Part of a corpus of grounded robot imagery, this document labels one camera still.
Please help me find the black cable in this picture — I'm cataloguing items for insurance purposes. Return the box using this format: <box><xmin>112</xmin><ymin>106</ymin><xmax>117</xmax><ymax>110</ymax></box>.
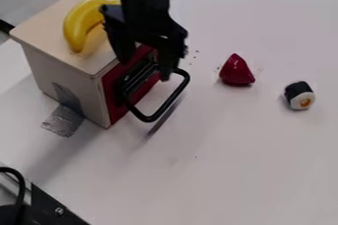
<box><xmin>0</xmin><ymin>166</ymin><xmax>30</xmax><ymax>225</ymax></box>

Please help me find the red drawer with black handle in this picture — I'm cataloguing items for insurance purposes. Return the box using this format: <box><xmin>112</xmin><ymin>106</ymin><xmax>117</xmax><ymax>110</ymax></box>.
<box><xmin>100</xmin><ymin>44</ymin><xmax>194</xmax><ymax>124</ymax></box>

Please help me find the grey tape strip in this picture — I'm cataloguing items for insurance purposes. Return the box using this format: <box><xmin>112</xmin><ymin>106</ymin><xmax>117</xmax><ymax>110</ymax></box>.
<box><xmin>40</xmin><ymin>82</ymin><xmax>86</xmax><ymax>139</ymax></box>

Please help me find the yellow toy banana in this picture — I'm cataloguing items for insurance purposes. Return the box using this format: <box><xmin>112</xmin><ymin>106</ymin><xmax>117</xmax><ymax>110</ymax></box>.
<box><xmin>61</xmin><ymin>0</ymin><xmax>122</xmax><ymax>54</ymax></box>

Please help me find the cabinet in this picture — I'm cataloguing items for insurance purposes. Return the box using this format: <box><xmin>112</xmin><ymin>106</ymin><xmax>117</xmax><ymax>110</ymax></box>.
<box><xmin>9</xmin><ymin>0</ymin><xmax>156</xmax><ymax>130</ymax></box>

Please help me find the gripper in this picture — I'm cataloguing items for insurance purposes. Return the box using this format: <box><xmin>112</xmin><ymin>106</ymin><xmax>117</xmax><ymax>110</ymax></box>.
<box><xmin>97</xmin><ymin>2</ymin><xmax>191</xmax><ymax>83</ymax></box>

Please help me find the red toy strawberry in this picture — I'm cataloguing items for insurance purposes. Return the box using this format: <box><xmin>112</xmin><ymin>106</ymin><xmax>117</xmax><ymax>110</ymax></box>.
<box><xmin>217</xmin><ymin>52</ymin><xmax>258</xmax><ymax>87</ymax></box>

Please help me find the toy sushi roll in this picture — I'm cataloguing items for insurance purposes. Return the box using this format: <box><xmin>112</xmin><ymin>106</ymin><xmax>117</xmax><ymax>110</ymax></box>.
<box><xmin>282</xmin><ymin>80</ymin><xmax>317</xmax><ymax>112</ymax></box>

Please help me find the black metal bracket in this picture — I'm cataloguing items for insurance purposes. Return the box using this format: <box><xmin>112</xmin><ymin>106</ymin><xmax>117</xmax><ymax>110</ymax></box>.
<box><xmin>24</xmin><ymin>183</ymin><xmax>92</xmax><ymax>225</ymax></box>

